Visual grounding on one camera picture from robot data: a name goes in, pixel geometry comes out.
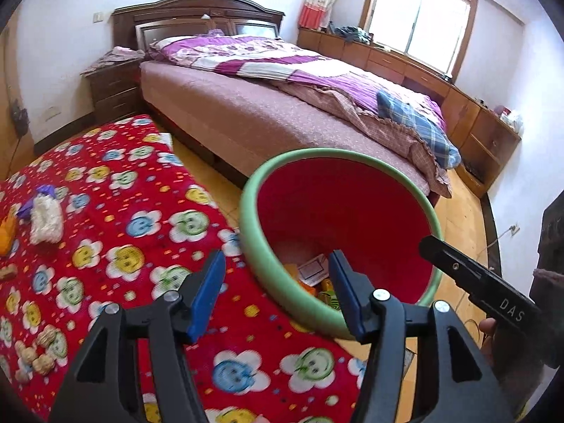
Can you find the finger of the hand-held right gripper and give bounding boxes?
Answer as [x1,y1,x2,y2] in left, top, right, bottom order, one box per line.
[418,235,501,314]

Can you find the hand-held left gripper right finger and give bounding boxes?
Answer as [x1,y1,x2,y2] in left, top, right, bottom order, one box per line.
[330,250,514,423]

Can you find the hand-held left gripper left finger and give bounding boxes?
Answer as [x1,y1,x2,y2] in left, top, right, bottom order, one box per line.
[48,250,226,423]

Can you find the yellow green plastic item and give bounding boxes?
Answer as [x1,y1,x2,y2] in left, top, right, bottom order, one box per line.
[318,277,342,311]

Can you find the orange foam fruit net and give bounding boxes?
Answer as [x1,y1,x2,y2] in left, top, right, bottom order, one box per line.
[282,263,318,296]

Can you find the red bin with green rim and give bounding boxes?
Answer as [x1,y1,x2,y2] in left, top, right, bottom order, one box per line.
[240,147,442,340]

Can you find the person's right forearm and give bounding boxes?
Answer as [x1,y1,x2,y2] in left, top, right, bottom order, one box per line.
[532,268,564,304]

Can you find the person's right hand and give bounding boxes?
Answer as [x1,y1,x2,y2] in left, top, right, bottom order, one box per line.
[478,317,501,353]

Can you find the red smiley printed blanket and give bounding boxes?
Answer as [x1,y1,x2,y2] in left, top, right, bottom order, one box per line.
[0,115,366,423]

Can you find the pink checked bedspread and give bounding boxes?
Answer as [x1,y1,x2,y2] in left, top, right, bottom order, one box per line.
[282,81,452,199]

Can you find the blue plaid cloth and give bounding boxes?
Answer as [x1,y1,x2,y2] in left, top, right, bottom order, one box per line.
[376,90,461,168]

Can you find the long wooden cabinet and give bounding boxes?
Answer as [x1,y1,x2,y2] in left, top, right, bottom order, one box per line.
[297,26,523,199]

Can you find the white plastic bag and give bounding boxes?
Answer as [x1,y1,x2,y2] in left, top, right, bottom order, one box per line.
[500,106,525,135]

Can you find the white foam fruit net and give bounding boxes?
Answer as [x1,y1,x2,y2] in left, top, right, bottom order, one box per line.
[30,195,65,244]

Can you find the purple cloth item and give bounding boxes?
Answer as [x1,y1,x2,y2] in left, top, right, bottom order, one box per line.
[18,185,60,219]

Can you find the bed with purple quilt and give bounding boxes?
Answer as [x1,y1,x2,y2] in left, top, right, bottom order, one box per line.
[140,35,461,199]

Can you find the dark wooden nightstand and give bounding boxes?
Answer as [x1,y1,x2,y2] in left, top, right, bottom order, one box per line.
[85,55,144,124]

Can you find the purple floral quilt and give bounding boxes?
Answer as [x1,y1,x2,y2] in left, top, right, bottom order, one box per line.
[147,33,446,142]

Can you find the purple floral pillow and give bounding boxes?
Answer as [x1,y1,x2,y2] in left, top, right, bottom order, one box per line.
[149,35,208,60]

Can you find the pink cloth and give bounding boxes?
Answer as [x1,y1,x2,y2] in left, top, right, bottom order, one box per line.
[79,46,146,75]

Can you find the teal cloth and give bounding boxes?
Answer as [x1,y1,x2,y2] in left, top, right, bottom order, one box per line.
[332,24,375,45]

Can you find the wooden framed window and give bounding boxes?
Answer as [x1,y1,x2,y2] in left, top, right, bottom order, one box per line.
[359,0,479,82]

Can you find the dark wooden headboard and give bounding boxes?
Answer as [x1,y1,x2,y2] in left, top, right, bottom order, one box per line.
[111,0,286,51]

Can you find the thin white cable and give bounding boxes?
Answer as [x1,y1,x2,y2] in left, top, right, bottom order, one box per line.
[478,231,512,265]

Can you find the black cable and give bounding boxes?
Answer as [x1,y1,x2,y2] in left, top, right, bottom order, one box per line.
[2,132,23,177]

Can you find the black wall bag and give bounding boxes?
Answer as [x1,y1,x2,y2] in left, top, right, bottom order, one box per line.
[10,99,31,135]

